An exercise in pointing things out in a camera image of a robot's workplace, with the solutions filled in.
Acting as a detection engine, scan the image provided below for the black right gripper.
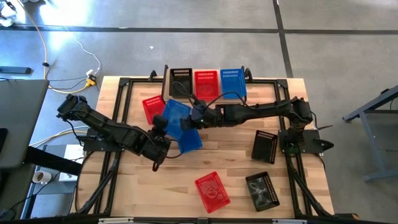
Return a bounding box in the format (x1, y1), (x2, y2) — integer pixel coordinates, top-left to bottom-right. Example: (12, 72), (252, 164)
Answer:
(180, 107), (223, 132)

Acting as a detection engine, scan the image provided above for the blue plastic basket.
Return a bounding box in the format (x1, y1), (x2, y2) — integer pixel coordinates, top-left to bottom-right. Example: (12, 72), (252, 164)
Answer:
(177, 127), (203, 154)
(160, 98), (193, 141)
(220, 68), (248, 100)

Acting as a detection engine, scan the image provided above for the red plastic basket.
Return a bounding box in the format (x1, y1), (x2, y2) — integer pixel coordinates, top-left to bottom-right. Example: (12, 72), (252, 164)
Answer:
(142, 95), (166, 126)
(194, 70), (220, 102)
(194, 170), (231, 214)

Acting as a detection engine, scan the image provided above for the black plastic basket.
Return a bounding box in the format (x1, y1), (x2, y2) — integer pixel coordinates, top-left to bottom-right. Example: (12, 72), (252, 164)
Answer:
(251, 129), (279, 165)
(169, 67), (194, 99)
(244, 170), (280, 213)

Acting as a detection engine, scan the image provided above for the wooden shelf with black legs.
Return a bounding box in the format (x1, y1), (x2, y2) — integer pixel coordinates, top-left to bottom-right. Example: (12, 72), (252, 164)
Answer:
(160, 64), (249, 115)

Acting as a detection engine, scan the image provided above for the white box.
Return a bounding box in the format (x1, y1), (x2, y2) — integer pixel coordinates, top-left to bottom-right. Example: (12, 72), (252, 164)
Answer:
(58, 144), (85, 183)

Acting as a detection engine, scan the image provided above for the white label strip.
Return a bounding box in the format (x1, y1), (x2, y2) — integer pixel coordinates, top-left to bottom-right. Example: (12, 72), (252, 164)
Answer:
(98, 217), (134, 224)
(272, 218), (308, 224)

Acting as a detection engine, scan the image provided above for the black desk leg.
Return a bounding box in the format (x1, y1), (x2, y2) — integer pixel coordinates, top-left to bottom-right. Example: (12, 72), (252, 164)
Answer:
(24, 146), (83, 177)

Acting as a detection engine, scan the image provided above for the grey flat bar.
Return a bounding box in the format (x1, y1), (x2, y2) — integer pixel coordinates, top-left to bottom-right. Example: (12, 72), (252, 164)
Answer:
(0, 65), (32, 75)

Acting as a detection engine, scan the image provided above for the blue-grey metal table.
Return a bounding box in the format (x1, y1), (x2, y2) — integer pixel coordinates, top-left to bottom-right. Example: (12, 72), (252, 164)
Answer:
(341, 84), (398, 183)

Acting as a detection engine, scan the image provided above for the white floor object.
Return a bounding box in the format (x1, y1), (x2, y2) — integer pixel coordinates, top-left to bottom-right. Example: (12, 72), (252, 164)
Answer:
(0, 1), (17, 27)

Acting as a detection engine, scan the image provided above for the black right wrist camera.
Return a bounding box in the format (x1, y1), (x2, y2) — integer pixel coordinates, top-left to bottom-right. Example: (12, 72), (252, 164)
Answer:
(192, 101), (208, 115)

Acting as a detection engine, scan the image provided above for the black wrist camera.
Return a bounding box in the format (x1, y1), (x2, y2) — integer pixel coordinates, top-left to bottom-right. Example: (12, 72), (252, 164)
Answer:
(192, 101), (208, 115)
(151, 114), (169, 131)

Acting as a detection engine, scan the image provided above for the black left camera cable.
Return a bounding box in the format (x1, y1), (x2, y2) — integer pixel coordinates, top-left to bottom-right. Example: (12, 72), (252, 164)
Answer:
(151, 138), (185, 173)

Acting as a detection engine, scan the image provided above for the black camera cable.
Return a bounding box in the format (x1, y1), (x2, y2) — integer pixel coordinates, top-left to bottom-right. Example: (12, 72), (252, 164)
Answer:
(151, 138), (185, 173)
(176, 81), (251, 110)

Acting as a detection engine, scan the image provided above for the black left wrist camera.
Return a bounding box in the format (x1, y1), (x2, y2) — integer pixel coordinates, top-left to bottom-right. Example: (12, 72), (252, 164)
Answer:
(151, 114), (169, 131)

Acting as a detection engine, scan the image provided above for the black aluminium table frame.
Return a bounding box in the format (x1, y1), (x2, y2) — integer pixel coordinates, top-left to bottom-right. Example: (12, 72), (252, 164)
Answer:
(70, 76), (336, 218)

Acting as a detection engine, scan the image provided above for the black right camera cable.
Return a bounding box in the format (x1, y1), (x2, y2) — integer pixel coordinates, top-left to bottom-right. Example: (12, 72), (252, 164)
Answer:
(176, 81), (251, 110)

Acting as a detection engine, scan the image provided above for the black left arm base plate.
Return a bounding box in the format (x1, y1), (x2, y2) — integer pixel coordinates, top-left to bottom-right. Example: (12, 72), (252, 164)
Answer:
(76, 128), (129, 153)

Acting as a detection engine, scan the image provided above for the yellow extension cable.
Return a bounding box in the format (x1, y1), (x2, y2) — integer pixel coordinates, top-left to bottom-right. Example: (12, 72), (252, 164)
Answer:
(15, 0), (97, 95)

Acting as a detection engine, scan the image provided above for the pale cable bundle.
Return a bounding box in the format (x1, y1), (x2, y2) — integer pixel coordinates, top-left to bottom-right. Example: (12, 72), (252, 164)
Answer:
(29, 126), (90, 147)

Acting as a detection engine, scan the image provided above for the white cable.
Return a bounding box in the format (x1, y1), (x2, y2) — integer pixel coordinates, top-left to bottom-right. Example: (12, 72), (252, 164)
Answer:
(63, 26), (102, 75)

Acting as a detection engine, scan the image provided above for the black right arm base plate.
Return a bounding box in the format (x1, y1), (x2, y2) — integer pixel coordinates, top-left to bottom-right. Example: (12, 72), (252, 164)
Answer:
(277, 128), (335, 156)

